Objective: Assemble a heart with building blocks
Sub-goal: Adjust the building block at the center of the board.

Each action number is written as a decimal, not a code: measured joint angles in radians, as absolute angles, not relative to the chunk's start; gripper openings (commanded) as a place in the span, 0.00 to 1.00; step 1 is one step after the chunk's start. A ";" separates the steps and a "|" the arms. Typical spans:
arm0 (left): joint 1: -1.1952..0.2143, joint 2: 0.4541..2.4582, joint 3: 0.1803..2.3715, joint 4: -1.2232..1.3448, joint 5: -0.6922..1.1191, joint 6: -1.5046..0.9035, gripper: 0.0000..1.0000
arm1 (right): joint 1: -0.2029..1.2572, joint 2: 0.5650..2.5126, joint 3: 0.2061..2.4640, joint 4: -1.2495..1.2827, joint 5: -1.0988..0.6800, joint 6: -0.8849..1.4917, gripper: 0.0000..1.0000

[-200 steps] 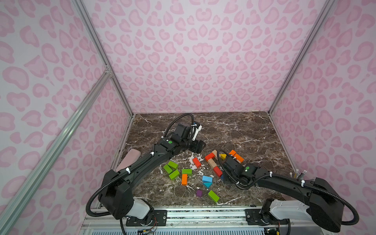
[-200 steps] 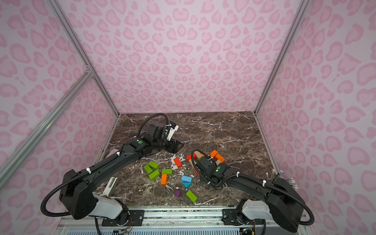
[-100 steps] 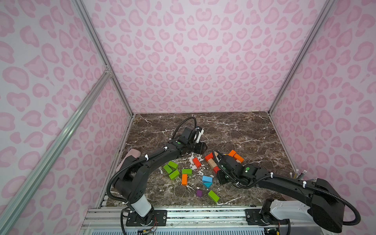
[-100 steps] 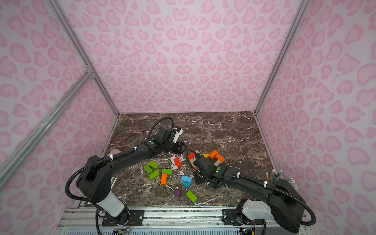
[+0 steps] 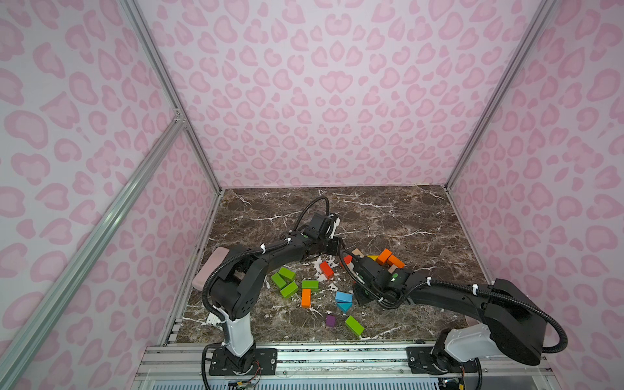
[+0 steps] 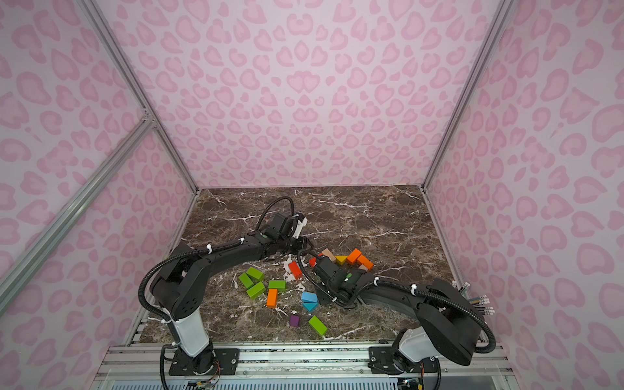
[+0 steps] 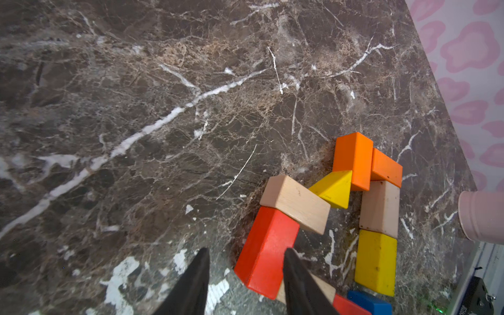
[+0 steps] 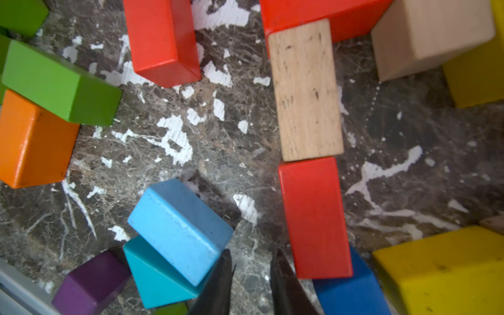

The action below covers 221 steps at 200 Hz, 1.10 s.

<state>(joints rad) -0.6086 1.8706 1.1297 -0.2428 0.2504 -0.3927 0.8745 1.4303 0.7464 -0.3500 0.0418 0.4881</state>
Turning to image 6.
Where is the purple small block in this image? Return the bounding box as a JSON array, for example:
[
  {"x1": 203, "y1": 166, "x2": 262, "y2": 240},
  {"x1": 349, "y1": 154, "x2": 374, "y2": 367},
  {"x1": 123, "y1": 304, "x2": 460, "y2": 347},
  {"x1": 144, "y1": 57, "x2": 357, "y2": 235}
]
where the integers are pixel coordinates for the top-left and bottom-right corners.
[{"x1": 289, "y1": 315, "x2": 301, "y2": 328}]

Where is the green block bottom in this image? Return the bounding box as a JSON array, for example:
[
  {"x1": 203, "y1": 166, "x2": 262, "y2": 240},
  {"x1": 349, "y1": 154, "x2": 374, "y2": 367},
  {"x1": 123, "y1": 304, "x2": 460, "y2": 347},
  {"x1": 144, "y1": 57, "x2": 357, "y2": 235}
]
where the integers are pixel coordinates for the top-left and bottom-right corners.
[{"x1": 309, "y1": 316, "x2": 328, "y2": 336}]

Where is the right corner frame post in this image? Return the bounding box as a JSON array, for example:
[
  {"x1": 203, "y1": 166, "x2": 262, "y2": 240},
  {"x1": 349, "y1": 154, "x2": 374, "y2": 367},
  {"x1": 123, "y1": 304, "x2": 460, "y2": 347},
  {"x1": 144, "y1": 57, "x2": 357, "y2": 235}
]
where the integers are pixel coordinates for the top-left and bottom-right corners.
[{"x1": 421, "y1": 0, "x2": 518, "y2": 193}]

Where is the teal triangle block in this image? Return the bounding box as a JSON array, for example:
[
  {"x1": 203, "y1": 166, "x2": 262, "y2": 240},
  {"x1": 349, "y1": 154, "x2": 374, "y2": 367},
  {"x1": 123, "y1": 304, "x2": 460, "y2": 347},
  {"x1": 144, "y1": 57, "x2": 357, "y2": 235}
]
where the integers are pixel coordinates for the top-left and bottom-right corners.
[{"x1": 302, "y1": 302, "x2": 319, "y2": 312}]

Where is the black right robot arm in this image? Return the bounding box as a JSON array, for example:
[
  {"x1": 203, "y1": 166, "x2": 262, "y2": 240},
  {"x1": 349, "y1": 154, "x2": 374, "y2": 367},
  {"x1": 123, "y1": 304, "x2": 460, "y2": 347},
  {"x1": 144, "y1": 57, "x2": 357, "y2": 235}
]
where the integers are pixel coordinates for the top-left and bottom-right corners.
[{"x1": 296, "y1": 250, "x2": 497, "y2": 375}]

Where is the green block far left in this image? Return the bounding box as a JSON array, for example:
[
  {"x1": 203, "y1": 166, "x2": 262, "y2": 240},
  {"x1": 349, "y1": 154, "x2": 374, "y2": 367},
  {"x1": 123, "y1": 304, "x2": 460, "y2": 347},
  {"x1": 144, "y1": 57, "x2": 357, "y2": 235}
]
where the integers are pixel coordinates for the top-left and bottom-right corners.
[{"x1": 238, "y1": 273, "x2": 254, "y2": 290}]

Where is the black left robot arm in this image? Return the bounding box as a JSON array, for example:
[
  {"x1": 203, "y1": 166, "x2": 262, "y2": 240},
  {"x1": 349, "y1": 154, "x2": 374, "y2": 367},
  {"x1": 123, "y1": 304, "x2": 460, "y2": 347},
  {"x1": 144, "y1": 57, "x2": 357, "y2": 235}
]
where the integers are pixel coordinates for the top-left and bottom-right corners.
[{"x1": 137, "y1": 196, "x2": 307, "y2": 359}]

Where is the left corner frame post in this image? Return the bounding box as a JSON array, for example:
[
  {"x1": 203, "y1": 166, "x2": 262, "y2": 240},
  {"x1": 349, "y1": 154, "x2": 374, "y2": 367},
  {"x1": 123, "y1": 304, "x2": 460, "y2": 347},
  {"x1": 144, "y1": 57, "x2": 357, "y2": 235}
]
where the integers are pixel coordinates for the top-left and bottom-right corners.
[{"x1": 76, "y1": 0, "x2": 200, "y2": 195}]

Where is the orange block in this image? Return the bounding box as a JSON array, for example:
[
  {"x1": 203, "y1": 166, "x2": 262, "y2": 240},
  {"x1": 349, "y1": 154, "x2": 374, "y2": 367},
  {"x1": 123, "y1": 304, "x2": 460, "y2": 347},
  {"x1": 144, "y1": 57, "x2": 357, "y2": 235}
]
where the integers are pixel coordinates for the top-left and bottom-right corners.
[
  {"x1": 266, "y1": 289, "x2": 279, "y2": 309},
  {"x1": 356, "y1": 255, "x2": 374, "y2": 271},
  {"x1": 346, "y1": 249, "x2": 362, "y2": 265}
]

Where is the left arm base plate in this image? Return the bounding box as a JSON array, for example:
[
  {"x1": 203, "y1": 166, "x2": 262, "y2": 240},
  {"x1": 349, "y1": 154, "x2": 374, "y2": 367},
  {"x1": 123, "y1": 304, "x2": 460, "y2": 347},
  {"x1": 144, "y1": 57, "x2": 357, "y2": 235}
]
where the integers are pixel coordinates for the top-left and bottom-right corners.
[{"x1": 168, "y1": 349, "x2": 240, "y2": 376}]

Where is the aluminium diagonal frame bar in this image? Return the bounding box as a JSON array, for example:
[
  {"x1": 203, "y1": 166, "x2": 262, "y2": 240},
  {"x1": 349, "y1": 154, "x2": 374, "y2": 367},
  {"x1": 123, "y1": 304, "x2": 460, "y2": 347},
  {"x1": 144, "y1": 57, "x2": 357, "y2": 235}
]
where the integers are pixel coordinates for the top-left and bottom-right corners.
[{"x1": 1, "y1": 115, "x2": 154, "y2": 313}]

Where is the tan block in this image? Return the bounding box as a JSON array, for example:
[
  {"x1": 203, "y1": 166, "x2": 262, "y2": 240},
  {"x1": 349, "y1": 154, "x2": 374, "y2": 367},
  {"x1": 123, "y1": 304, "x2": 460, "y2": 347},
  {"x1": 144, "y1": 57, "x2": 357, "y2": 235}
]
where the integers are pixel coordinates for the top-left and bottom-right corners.
[{"x1": 321, "y1": 249, "x2": 336, "y2": 262}]

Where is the bundle of coloured pencils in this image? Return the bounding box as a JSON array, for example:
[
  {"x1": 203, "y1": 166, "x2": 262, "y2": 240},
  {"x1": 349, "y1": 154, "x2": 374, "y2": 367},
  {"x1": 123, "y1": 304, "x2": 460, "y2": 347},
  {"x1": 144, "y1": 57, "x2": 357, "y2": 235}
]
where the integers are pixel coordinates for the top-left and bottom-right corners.
[{"x1": 458, "y1": 282, "x2": 496, "y2": 316}]

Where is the aluminium front rail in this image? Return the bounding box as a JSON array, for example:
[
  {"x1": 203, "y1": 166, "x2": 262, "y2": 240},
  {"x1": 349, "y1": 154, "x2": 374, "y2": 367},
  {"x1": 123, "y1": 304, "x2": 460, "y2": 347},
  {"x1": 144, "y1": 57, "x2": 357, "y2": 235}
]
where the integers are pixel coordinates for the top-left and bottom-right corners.
[{"x1": 89, "y1": 340, "x2": 518, "y2": 390}]

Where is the light blue block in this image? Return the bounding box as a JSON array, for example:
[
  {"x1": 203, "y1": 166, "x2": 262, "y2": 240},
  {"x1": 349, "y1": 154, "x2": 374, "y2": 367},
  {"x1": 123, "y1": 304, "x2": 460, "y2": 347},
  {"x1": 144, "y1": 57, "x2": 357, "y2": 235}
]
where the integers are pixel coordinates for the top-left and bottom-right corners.
[{"x1": 302, "y1": 292, "x2": 319, "y2": 303}]

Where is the green block upper left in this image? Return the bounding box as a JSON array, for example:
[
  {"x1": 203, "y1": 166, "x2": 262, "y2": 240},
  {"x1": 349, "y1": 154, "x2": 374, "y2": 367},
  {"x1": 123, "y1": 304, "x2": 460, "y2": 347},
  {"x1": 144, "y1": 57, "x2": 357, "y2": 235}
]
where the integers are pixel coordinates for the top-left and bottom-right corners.
[{"x1": 246, "y1": 267, "x2": 265, "y2": 282}]

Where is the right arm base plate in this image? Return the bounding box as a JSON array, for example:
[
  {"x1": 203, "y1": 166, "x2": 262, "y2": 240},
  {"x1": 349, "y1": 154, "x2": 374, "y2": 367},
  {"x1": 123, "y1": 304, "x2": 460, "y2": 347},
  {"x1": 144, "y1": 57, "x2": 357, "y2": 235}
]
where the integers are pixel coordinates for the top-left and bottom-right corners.
[{"x1": 367, "y1": 344, "x2": 439, "y2": 375}]

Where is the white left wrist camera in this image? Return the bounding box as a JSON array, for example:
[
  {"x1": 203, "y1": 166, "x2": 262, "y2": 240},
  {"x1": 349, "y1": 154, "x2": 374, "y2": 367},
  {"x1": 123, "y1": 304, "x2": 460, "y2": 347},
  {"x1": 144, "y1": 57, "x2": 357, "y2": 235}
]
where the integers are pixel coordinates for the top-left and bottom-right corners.
[{"x1": 291, "y1": 213, "x2": 308, "y2": 239}]

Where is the corner frame post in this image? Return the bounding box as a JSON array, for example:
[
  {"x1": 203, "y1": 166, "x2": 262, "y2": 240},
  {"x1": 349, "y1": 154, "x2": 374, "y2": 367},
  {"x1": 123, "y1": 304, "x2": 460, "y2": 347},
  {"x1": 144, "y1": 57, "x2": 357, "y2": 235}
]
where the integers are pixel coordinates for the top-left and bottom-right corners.
[
  {"x1": 76, "y1": 0, "x2": 200, "y2": 195},
  {"x1": 421, "y1": 0, "x2": 518, "y2": 193}
]

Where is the green block lower left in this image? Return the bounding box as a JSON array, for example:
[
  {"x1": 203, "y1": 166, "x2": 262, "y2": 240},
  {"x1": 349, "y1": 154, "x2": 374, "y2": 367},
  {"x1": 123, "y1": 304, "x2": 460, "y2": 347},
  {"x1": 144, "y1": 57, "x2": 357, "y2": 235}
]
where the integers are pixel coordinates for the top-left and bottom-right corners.
[{"x1": 246, "y1": 282, "x2": 266, "y2": 299}]

